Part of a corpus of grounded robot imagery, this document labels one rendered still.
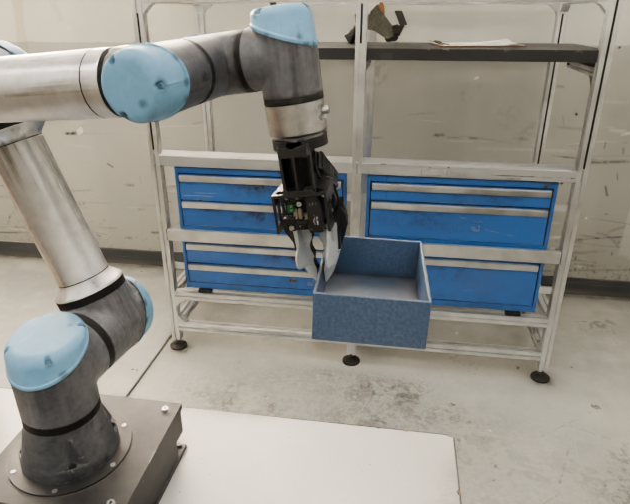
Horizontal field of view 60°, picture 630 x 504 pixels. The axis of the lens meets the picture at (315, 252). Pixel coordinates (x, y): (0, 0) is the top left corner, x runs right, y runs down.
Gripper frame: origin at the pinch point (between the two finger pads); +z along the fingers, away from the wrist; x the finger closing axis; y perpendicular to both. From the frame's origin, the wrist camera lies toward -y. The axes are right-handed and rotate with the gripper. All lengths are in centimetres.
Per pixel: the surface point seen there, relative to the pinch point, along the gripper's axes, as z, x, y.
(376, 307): 1.2, 8.6, 9.4
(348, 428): 42.5, -2.9, -15.8
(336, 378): 110, -30, -125
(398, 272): 5.7, 10.1, -10.4
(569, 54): -12, 64, -142
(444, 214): 42, 20, -140
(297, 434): 41.2, -12.5, -12.3
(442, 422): 116, 15, -105
